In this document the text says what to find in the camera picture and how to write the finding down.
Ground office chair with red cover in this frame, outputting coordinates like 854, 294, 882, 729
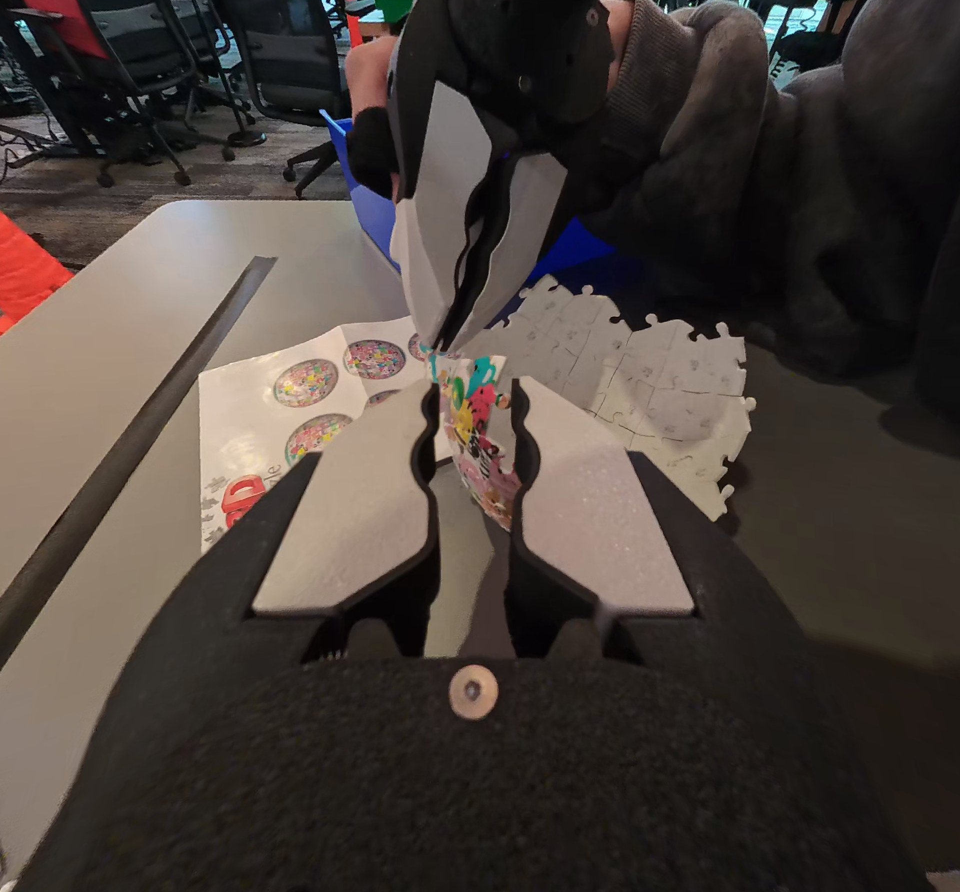
0, 0, 192, 188

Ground blue plastic bin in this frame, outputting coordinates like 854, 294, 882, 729
321, 108, 616, 282

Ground black office chair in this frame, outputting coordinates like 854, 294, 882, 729
63, 0, 267, 162
198, 0, 354, 199

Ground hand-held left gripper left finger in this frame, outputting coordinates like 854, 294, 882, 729
251, 381, 442, 659

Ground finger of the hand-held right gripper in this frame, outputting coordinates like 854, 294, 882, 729
390, 80, 496, 344
448, 152, 570, 353

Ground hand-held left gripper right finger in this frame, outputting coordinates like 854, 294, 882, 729
508, 375, 696, 659

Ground person's right hand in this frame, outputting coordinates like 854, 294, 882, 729
343, 36, 400, 121

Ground puzzle instruction sheet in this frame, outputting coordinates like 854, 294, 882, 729
198, 316, 466, 556

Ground partly built puzzle ball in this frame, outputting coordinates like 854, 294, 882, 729
423, 273, 757, 533

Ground person's right forearm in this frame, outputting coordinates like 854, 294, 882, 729
585, 0, 960, 413

